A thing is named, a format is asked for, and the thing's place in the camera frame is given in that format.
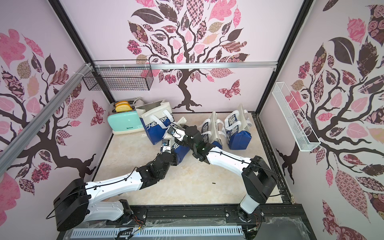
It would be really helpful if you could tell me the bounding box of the blue beige takeout bag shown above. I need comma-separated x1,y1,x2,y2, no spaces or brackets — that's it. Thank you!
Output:
166,117,190,166
224,104,252,150
200,112,227,149
136,101,174,145

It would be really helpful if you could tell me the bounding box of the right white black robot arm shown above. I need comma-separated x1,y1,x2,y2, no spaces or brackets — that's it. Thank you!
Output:
175,126,278,223

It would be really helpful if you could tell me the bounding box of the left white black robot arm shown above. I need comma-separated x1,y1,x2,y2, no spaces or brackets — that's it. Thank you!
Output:
48,141,183,232

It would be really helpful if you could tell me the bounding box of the mint green toaster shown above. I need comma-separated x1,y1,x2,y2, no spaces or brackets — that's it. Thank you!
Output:
107,98,144,135

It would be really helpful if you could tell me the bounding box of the yellow toast slice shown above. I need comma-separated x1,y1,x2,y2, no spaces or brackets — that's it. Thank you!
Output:
115,104,133,113

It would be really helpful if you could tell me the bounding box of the orange toast slice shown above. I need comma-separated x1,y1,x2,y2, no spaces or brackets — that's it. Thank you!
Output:
115,101,129,107

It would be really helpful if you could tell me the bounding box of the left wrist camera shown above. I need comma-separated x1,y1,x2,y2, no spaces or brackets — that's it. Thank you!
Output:
161,139,171,153

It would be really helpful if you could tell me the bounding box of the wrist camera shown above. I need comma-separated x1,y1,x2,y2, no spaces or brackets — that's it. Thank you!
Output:
167,123,185,141
161,139,171,153

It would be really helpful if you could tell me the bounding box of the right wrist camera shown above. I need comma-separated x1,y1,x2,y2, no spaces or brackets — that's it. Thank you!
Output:
167,123,185,141

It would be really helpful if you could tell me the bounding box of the aluminium rail back wall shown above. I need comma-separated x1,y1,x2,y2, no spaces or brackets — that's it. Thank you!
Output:
95,62,278,70

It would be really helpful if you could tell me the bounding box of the aluminium rail wall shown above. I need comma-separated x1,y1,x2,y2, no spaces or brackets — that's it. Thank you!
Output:
1,63,91,175
95,62,278,70

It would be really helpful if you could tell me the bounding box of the white slotted cable duct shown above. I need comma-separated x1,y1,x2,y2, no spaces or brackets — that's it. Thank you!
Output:
69,226,244,240

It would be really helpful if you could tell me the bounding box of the black wire wall basket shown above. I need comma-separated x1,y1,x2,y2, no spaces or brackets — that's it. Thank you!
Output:
82,60,154,91

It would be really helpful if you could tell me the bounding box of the white wire wall basket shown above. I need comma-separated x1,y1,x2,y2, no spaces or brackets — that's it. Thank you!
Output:
272,82,321,152

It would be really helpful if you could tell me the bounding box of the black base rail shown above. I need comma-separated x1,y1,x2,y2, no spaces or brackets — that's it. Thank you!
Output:
59,203,310,232

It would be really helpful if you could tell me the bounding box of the aluminium rail left wall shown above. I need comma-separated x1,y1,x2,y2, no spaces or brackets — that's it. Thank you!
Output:
1,63,91,175

